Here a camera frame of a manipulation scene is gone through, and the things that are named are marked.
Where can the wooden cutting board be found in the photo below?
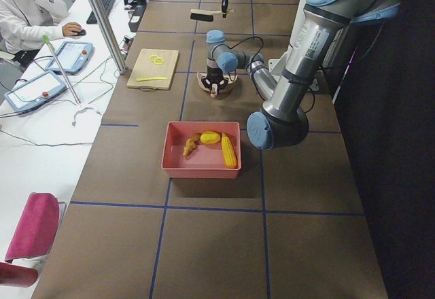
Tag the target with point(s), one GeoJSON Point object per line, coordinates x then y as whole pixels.
{"type": "Point", "coordinates": [145, 68]}

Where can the far teach pendant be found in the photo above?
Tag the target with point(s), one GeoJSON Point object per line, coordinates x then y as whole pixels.
{"type": "Point", "coordinates": [74, 55]}

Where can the near teach pendant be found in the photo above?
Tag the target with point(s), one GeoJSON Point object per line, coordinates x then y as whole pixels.
{"type": "Point", "coordinates": [36, 92]}

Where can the blue tape line crosswise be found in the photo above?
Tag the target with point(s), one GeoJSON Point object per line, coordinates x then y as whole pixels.
{"type": "Point", "coordinates": [215, 32]}

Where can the toy yellow potato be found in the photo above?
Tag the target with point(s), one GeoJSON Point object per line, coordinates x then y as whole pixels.
{"type": "Point", "coordinates": [210, 137]}

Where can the lemon slices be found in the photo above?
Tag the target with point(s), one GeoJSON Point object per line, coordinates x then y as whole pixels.
{"type": "Point", "coordinates": [157, 60]}

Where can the toy ginger root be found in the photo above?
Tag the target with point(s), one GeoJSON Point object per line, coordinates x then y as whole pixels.
{"type": "Point", "coordinates": [191, 144]}

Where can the white hand brush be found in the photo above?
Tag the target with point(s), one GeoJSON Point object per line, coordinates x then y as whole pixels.
{"type": "Point", "coordinates": [208, 15]}

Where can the yellow toy knife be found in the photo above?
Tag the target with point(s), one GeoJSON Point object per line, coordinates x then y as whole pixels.
{"type": "Point", "coordinates": [144, 79]}

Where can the seated person white shirt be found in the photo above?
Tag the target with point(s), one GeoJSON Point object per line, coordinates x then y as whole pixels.
{"type": "Point", "coordinates": [24, 22]}

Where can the beige plastic dustpan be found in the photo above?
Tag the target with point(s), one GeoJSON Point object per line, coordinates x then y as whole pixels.
{"type": "Point", "coordinates": [215, 88]}

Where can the toy corn cob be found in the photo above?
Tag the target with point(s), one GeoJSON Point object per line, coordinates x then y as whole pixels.
{"type": "Point", "coordinates": [229, 155]}

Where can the teach pendant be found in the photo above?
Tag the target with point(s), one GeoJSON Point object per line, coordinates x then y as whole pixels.
{"type": "Point", "coordinates": [74, 55]}
{"type": "Point", "coordinates": [36, 92]}

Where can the thin metal rod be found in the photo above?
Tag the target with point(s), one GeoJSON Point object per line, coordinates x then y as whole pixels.
{"type": "Point", "coordinates": [63, 73]}

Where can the pink plastic bin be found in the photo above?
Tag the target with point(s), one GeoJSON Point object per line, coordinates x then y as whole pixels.
{"type": "Point", "coordinates": [205, 160]}

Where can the person right hand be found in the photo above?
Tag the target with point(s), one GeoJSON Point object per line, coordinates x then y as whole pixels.
{"type": "Point", "coordinates": [71, 29]}

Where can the aluminium frame post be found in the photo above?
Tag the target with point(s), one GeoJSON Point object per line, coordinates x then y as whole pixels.
{"type": "Point", "coordinates": [108, 34]}

